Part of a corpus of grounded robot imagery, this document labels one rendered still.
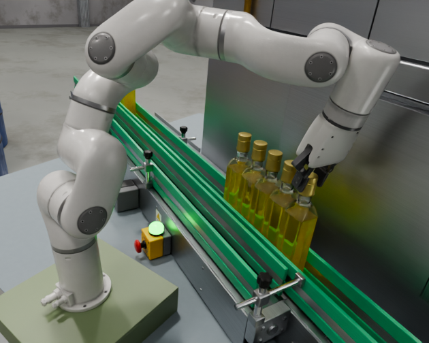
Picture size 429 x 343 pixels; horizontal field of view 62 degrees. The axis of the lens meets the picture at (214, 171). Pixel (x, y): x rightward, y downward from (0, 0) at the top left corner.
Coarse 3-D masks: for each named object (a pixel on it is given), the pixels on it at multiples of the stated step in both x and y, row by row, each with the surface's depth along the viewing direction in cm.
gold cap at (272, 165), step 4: (268, 152) 82; (272, 152) 82; (276, 152) 82; (280, 152) 82; (268, 156) 82; (272, 156) 81; (276, 156) 81; (280, 156) 81; (268, 160) 82; (272, 160) 81; (276, 160) 81; (280, 160) 82; (268, 164) 82; (272, 164) 82; (276, 164) 82; (280, 164) 82; (268, 168) 83; (272, 168) 82; (276, 168) 82; (280, 168) 83
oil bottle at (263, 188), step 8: (264, 176) 86; (256, 184) 86; (264, 184) 84; (272, 184) 83; (280, 184) 84; (256, 192) 86; (264, 192) 84; (256, 200) 87; (264, 200) 84; (256, 208) 88; (264, 208) 85; (256, 216) 88; (264, 216) 86; (256, 224) 89
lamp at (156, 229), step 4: (152, 224) 104; (156, 224) 104; (160, 224) 105; (152, 228) 103; (156, 228) 103; (160, 228) 104; (148, 232) 105; (152, 232) 103; (156, 232) 103; (160, 232) 104; (156, 236) 104
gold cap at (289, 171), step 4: (288, 160) 79; (292, 160) 79; (284, 164) 78; (288, 164) 77; (284, 168) 78; (288, 168) 77; (292, 168) 76; (284, 172) 78; (288, 172) 77; (292, 172) 77; (284, 176) 78; (288, 176) 78; (292, 176) 77; (284, 180) 78; (288, 180) 78
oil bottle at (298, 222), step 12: (288, 204) 77; (312, 204) 77; (288, 216) 77; (300, 216) 74; (312, 216) 76; (288, 228) 78; (300, 228) 75; (312, 228) 78; (288, 240) 79; (300, 240) 77; (288, 252) 79; (300, 252) 80; (300, 264) 82
